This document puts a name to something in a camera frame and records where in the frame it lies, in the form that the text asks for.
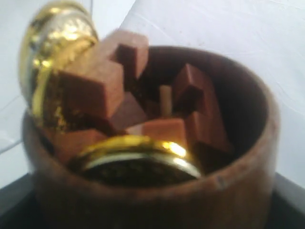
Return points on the brown wooden blocks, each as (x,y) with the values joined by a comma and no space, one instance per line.
(103,85)

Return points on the brown wooden cup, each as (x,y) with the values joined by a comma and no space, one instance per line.
(235,197)

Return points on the gold coin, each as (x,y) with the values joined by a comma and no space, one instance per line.
(136,161)
(58,33)

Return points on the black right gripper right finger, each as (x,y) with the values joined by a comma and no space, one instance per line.
(288,205)

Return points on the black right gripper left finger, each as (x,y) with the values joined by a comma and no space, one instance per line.
(18,206)

